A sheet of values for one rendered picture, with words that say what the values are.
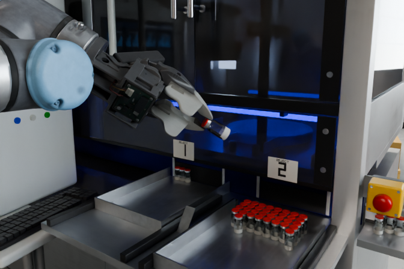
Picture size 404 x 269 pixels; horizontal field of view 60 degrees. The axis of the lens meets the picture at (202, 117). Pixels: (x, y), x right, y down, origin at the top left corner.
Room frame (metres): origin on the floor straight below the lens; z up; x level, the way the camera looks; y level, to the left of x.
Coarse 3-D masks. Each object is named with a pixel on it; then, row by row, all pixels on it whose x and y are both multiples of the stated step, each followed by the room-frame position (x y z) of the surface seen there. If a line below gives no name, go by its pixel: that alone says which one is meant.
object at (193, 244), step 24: (216, 216) 0.87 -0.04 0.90; (192, 240) 0.78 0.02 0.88; (216, 240) 0.78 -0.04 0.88; (240, 240) 0.78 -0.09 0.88; (264, 240) 0.78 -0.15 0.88; (312, 240) 0.72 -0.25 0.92; (168, 264) 0.65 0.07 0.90; (192, 264) 0.68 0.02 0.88; (216, 264) 0.68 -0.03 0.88; (240, 264) 0.68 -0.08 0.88; (264, 264) 0.68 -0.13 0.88; (288, 264) 0.68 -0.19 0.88
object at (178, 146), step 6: (174, 144) 1.12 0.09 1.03; (180, 144) 1.10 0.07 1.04; (186, 144) 1.09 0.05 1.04; (192, 144) 1.08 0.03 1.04; (174, 150) 1.12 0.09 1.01; (180, 150) 1.10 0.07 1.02; (186, 150) 1.09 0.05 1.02; (192, 150) 1.08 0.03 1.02; (174, 156) 1.12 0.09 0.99; (180, 156) 1.10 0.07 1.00; (186, 156) 1.09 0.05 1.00; (192, 156) 1.08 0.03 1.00
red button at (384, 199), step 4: (376, 196) 0.74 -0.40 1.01; (380, 196) 0.74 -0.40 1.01; (384, 196) 0.73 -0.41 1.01; (388, 196) 0.74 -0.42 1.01; (376, 200) 0.74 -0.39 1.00; (380, 200) 0.73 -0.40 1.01; (384, 200) 0.73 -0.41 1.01; (388, 200) 0.73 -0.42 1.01; (376, 204) 0.74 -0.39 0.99; (380, 204) 0.73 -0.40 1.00; (384, 204) 0.73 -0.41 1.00; (388, 204) 0.73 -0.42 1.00; (392, 204) 0.73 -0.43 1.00; (376, 208) 0.74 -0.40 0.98; (380, 208) 0.73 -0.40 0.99; (384, 208) 0.73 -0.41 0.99; (388, 208) 0.73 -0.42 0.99; (384, 212) 0.73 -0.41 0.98
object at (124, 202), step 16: (160, 176) 1.19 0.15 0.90; (112, 192) 1.01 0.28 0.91; (128, 192) 1.06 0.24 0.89; (144, 192) 1.08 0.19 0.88; (160, 192) 1.08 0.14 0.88; (176, 192) 1.08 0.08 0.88; (192, 192) 1.08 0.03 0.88; (208, 192) 1.08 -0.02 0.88; (224, 192) 1.06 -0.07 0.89; (96, 208) 0.96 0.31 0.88; (112, 208) 0.91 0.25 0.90; (128, 208) 0.95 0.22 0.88; (144, 208) 0.95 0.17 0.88; (160, 208) 0.95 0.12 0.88; (176, 208) 0.95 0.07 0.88; (144, 224) 0.84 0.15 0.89; (160, 224) 0.81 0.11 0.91
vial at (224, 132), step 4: (212, 120) 0.56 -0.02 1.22; (208, 124) 0.56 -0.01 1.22; (212, 124) 0.56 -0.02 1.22; (216, 124) 0.56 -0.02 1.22; (220, 124) 0.56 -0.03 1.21; (208, 128) 0.56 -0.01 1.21; (212, 128) 0.56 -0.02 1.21; (216, 128) 0.56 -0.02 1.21; (220, 128) 0.56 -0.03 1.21; (224, 128) 0.56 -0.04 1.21; (228, 128) 0.57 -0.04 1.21; (216, 132) 0.56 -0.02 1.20; (220, 132) 0.56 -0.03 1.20; (224, 132) 0.56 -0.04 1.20; (228, 132) 0.56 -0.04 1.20; (220, 136) 0.56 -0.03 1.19; (224, 136) 0.56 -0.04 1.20
